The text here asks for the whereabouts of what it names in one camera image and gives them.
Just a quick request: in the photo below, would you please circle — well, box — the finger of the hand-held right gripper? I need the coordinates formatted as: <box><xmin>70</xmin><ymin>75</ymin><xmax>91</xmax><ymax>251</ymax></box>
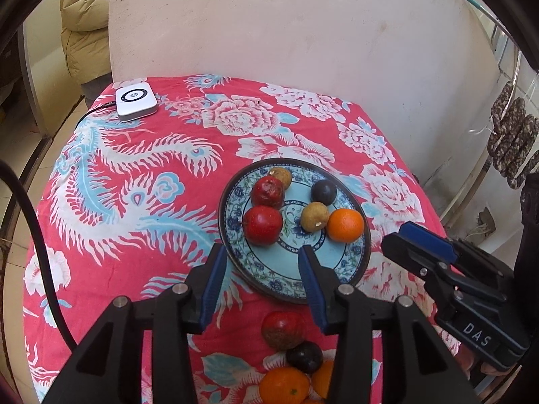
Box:
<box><xmin>381</xmin><ymin>231</ymin><xmax>506</xmax><ymax>304</ymax></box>
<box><xmin>398</xmin><ymin>221</ymin><xmax>516</xmax><ymax>280</ymax></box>

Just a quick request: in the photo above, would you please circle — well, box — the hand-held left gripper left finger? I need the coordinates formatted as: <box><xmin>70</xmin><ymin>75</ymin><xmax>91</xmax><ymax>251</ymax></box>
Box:
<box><xmin>42</xmin><ymin>242</ymin><xmax>228</xmax><ymax>404</ymax></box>

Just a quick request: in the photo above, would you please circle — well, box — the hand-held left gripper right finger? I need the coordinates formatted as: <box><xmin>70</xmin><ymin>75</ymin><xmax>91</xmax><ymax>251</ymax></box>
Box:
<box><xmin>297</xmin><ymin>244</ymin><xmax>478</xmax><ymax>404</ymax></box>

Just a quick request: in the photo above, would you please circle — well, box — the wrinkled red brown fruit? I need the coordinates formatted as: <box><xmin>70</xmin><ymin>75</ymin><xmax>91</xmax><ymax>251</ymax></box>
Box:
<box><xmin>261</xmin><ymin>311</ymin><xmax>307</xmax><ymax>351</ymax></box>

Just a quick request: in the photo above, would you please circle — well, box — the blue white patterned plate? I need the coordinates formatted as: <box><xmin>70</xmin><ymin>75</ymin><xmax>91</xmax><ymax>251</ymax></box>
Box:
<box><xmin>218</xmin><ymin>158</ymin><xmax>372</xmax><ymax>306</ymax></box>

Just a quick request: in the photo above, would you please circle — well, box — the dark purple plum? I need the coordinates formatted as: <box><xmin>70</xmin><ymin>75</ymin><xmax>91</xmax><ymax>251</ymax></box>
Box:
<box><xmin>311</xmin><ymin>179</ymin><xmax>338</xmax><ymax>204</ymax></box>
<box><xmin>286</xmin><ymin>342</ymin><xmax>324</xmax><ymax>374</ymax></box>

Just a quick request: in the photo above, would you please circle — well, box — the brown round fruit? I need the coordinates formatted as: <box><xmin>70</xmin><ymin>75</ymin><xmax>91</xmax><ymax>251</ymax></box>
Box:
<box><xmin>300</xmin><ymin>202</ymin><xmax>329</xmax><ymax>233</ymax></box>
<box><xmin>269</xmin><ymin>167</ymin><xmax>292</xmax><ymax>190</ymax></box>

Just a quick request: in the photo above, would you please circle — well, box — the smooth red apple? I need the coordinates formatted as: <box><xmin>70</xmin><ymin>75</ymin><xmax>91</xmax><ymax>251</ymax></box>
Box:
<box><xmin>243</xmin><ymin>205</ymin><xmax>284</xmax><ymax>245</ymax></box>

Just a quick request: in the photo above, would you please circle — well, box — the wrinkled dark red fruit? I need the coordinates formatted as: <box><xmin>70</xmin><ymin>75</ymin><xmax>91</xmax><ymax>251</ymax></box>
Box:
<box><xmin>251</xmin><ymin>176</ymin><xmax>286</xmax><ymax>210</ymax></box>

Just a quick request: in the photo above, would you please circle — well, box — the red floral tablecloth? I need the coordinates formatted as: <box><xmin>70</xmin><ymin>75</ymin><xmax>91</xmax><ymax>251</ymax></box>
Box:
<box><xmin>23</xmin><ymin>75</ymin><xmax>462</xmax><ymax>404</ymax></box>

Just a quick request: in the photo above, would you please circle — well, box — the white square device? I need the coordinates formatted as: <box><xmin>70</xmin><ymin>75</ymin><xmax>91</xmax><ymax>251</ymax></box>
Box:
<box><xmin>115</xmin><ymin>84</ymin><xmax>158</xmax><ymax>123</ymax></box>

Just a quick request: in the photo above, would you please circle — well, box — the thick black cable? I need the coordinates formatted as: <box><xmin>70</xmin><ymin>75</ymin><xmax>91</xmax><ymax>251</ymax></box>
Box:
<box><xmin>0</xmin><ymin>161</ymin><xmax>78</xmax><ymax>350</ymax></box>

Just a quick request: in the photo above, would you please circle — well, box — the thin black device cable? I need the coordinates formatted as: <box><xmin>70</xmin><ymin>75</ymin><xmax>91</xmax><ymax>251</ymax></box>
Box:
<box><xmin>76</xmin><ymin>100</ymin><xmax>119</xmax><ymax>129</ymax></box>

